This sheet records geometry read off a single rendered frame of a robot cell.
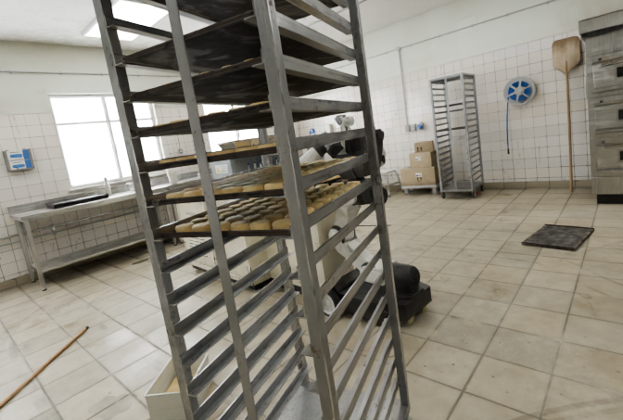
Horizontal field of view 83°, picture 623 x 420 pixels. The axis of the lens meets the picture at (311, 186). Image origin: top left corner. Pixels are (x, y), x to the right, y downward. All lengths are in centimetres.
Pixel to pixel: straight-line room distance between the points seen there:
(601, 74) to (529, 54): 141
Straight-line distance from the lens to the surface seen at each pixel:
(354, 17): 133
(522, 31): 623
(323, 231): 261
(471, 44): 639
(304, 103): 86
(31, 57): 604
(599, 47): 506
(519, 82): 602
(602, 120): 502
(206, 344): 120
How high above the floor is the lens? 124
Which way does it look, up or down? 8 degrees down
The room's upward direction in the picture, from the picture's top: 9 degrees counter-clockwise
